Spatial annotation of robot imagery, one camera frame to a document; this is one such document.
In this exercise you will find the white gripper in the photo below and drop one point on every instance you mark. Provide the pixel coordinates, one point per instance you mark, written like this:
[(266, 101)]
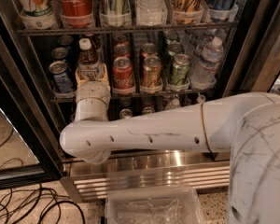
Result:
[(92, 90)]

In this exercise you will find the brown tea bottle white cap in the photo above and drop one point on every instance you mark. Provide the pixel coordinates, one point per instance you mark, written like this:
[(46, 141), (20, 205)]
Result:
[(89, 60)]

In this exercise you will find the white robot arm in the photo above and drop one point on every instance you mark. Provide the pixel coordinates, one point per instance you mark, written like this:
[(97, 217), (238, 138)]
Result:
[(247, 125)]

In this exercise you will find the red coca-cola can middle shelf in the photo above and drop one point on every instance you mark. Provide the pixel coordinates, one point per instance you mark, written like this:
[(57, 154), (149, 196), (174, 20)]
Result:
[(122, 73)]

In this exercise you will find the blue can bottom shelf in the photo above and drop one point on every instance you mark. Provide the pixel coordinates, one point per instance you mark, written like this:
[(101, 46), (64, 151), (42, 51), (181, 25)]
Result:
[(125, 113)]

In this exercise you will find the gold can middle shelf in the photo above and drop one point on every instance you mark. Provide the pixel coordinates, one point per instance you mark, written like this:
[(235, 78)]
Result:
[(151, 72)]

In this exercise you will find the red can bottom shelf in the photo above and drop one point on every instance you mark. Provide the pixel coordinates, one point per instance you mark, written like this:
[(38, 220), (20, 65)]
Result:
[(148, 110)]

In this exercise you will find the small water bottle bottom shelf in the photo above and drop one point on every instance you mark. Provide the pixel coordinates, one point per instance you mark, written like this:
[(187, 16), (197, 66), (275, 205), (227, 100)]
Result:
[(173, 104)]

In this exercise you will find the green can middle shelf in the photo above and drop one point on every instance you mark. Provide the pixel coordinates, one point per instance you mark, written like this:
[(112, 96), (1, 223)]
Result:
[(179, 69)]

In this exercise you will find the open glass fridge door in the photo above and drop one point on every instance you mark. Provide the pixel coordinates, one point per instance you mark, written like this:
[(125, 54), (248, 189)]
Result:
[(27, 155)]

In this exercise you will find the dark drink bottle bottom shelf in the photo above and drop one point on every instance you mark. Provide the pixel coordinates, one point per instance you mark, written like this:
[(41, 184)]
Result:
[(201, 99)]

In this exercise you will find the clear water bottle middle shelf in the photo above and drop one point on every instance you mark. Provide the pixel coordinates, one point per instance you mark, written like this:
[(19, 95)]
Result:
[(209, 61)]

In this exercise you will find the steel fridge bottom grille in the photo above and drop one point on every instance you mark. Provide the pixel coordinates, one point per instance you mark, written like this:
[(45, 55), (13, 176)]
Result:
[(135, 169)]

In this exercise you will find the blue can front left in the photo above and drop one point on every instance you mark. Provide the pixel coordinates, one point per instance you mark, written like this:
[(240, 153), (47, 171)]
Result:
[(61, 76)]

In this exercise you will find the clear plastic bin on floor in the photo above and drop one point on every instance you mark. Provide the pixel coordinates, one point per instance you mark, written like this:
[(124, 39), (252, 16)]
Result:
[(157, 205)]

